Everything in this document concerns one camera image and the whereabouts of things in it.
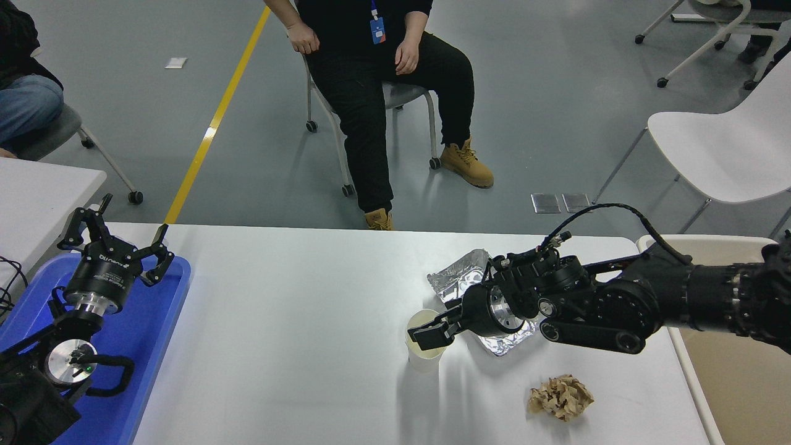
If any grey wheeled chair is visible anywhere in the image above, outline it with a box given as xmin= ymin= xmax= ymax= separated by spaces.
xmin=300 ymin=53 xmax=442 ymax=197
xmin=12 ymin=104 xmax=145 ymax=205

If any white plastic chair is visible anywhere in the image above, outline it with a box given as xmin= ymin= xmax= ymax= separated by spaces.
xmin=592 ymin=53 xmax=791 ymax=243

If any large pale bin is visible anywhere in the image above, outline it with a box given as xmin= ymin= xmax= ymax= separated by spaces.
xmin=637 ymin=235 xmax=791 ymax=445

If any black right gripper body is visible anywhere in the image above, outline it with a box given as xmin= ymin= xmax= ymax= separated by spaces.
xmin=459 ymin=283 xmax=498 ymax=337

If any blue lanyard badge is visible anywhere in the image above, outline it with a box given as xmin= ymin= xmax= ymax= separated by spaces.
xmin=370 ymin=0 xmax=387 ymax=45

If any silver foil tray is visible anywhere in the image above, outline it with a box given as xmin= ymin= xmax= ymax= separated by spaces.
xmin=426 ymin=248 xmax=538 ymax=357

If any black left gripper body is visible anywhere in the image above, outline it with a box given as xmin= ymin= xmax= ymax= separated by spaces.
xmin=64 ymin=242 xmax=143 ymax=310

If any black cable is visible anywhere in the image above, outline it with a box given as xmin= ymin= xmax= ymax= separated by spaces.
xmin=0 ymin=255 xmax=29 ymax=319

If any person in blue jeans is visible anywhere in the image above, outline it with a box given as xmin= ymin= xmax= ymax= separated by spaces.
xmin=0 ymin=0 xmax=65 ymax=158

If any person with tan boots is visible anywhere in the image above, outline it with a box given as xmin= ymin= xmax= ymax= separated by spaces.
xmin=263 ymin=0 xmax=495 ymax=231

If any person's right hand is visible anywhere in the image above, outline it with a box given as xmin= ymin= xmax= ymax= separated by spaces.
xmin=287 ymin=22 xmax=321 ymax=55

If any blue plastic tray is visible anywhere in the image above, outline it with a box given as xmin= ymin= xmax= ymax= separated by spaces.
xmin=0 ymin=252 xmax=192 ymax=445

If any white paper cup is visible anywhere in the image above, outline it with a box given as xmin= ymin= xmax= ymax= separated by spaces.
xmin=405 ymin=308 xmax=450 ymax=373

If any white side table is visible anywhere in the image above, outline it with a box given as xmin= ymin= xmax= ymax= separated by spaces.
xmin=0 ymin=158 xmax=108 ymax=291

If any person's left hand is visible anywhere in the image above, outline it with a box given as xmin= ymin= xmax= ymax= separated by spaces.
xmin=394 ymin=34 xmax=422 ymax=76

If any tan paper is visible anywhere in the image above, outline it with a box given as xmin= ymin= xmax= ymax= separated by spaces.
xmin=527 ymin=373 xmax=595 ymax=422

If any white-framed wheeled chair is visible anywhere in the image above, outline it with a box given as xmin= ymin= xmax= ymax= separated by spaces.
xmin=635 ymin=0 xmax=791 ymax=91

